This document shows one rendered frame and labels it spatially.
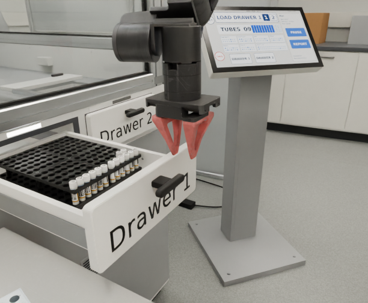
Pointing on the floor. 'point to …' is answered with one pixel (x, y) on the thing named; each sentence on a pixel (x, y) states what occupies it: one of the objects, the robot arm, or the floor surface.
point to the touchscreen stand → (244, 195)
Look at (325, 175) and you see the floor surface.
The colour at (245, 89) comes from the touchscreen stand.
